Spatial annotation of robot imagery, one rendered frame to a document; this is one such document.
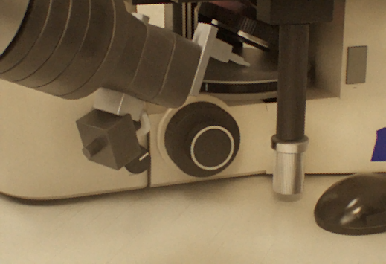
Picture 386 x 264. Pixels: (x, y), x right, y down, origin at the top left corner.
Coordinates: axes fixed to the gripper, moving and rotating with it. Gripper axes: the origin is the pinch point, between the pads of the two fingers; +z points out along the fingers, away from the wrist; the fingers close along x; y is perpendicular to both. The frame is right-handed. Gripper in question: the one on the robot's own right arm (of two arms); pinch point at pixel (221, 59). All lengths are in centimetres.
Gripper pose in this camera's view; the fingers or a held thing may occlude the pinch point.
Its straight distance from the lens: 57.5
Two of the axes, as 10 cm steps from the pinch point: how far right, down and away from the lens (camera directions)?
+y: -2.9, 9.6, -0.4
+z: 6.2, 2.1, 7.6
